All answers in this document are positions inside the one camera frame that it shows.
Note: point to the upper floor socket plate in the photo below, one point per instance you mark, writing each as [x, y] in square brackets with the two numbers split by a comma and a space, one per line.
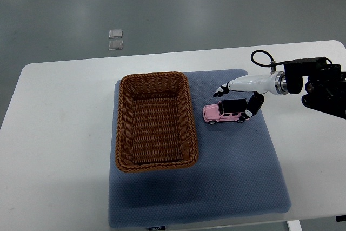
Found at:
[115, 33]

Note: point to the white table leg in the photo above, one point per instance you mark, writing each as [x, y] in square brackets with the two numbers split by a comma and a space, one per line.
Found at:
[294, 225]

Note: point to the brown wicker basket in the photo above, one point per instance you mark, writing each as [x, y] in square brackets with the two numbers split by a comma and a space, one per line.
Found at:
[155, 123]

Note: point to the blue grey cushion mat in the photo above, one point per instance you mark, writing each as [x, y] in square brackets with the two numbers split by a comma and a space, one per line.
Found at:
[237, 172]

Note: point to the lower floor socket plate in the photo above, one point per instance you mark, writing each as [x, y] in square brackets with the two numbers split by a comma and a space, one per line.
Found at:
[116, 44]

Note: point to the floor socket plate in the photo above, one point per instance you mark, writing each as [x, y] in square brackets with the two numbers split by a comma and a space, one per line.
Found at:
[115, 33]
[116, 44]

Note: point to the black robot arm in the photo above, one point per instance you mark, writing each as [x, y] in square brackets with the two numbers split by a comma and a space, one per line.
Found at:
[323, 81]

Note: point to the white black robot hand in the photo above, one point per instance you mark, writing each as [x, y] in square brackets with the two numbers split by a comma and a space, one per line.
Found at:
[274, 83]

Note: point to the pink toy car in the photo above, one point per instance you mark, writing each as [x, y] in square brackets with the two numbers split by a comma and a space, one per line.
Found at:
[225, 111]

